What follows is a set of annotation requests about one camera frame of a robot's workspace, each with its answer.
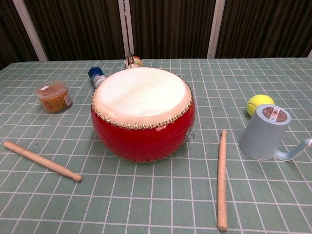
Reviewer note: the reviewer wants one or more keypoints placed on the wooden drumstick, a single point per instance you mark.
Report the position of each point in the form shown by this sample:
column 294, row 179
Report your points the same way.
column 41, row 161
column 222, row 180

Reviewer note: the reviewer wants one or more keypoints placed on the red drum with white skin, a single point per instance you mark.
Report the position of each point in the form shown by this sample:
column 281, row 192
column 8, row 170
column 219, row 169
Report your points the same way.
column 141, row 114

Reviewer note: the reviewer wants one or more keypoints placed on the green grid cutting mat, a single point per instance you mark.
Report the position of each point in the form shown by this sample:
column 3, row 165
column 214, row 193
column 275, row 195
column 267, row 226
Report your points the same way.
column 156, row 195

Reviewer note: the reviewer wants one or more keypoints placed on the bottle with blue cap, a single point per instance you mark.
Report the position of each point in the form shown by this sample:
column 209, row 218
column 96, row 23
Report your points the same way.
column 97, row 75

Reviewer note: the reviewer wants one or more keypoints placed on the dark corrugated partition panel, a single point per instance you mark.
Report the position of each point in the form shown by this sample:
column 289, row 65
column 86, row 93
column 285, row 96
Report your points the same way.
column 12, row 36
column 73, row 26
column 170, row 26
column 265, row 26

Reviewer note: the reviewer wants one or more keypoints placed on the clear jar of rubber bands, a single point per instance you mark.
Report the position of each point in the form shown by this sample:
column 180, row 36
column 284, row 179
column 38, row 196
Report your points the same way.
column 54, row 97

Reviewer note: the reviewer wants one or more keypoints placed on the yellow tennis ball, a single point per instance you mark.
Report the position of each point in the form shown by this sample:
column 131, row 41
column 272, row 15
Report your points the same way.
column 259, row 102

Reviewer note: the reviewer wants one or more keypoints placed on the light blue plastic mug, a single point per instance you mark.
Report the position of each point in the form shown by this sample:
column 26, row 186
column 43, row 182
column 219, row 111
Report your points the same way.
column 264, row 134

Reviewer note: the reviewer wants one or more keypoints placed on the white partition frame post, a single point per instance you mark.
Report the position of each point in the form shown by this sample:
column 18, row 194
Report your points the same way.
column 30, row 29
column 215, row 29
column 126, row 26

